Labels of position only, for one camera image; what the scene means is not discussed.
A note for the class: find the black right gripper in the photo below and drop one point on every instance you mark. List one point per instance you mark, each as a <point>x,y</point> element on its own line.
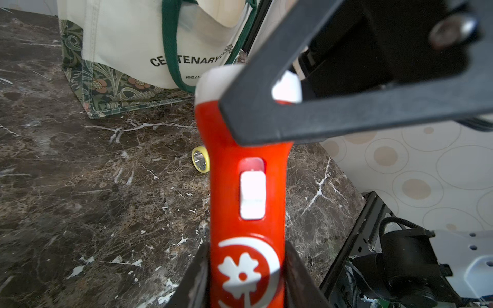
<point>364,45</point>

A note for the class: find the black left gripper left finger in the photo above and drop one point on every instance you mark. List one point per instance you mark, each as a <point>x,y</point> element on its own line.
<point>193,290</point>

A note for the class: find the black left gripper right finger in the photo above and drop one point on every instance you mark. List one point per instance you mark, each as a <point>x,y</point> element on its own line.
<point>300,290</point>

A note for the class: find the purple flashlight horizontal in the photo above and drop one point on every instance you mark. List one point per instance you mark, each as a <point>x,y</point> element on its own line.
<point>200,159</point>

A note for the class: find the red flashlight with logo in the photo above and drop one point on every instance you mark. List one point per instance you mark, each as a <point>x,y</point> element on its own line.
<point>248,198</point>

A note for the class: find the cream green tote bag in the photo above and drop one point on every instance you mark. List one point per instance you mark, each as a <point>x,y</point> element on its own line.
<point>120,56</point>

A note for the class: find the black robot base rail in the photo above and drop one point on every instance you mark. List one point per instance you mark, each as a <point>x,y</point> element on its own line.
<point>340,284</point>

